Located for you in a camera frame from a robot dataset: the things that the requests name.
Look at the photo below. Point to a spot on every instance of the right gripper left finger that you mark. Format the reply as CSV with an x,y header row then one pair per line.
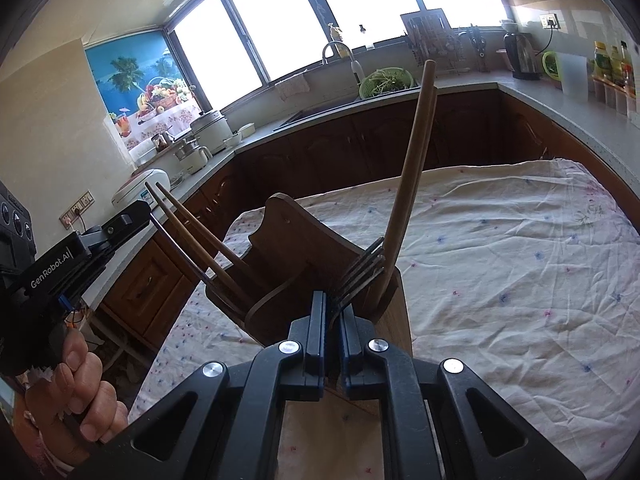
x,y
222,422

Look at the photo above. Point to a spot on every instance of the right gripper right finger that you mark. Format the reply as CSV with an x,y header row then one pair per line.
x,y
441,420

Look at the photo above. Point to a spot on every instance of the carved brown chopstick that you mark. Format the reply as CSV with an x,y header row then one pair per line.
x,y
194,243
210,236

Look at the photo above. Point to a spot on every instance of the long bamboo chopstick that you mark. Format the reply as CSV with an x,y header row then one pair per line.
x,y
403,204

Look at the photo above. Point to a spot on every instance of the steel fork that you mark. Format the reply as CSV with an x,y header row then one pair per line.
x,y
365,269

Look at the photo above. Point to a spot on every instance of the kitchen faucet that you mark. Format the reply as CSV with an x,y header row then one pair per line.
x,y
340,51

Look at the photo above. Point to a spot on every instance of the left hand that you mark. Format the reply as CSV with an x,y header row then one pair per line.
x,y
75,406

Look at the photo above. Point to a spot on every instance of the white rice cooker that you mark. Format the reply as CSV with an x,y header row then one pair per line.
x,y
135,188

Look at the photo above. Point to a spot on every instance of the white floral tablecloth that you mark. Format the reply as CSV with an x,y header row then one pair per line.
x,y
528,273

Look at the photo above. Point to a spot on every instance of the wooden utensil holder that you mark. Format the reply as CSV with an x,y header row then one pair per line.
x,y
298,255

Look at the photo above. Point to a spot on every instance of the small white blender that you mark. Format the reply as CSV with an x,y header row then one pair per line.
x,y
193,156

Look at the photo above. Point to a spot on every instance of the fruit beach poster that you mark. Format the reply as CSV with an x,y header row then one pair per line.
x,y
142,87

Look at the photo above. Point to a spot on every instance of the white round cooker pot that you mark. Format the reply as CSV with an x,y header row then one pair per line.
x,y
212,130

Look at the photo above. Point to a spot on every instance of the green vegetable colander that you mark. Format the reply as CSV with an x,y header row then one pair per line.
x,y
385,80

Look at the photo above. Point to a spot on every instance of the white plastic jug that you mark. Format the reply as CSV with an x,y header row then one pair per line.
x,y
574,76

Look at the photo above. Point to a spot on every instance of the black electric kettle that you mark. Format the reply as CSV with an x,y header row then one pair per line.
x,y
521,56

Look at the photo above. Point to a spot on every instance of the knife rack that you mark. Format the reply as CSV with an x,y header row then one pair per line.
x,y
430,37

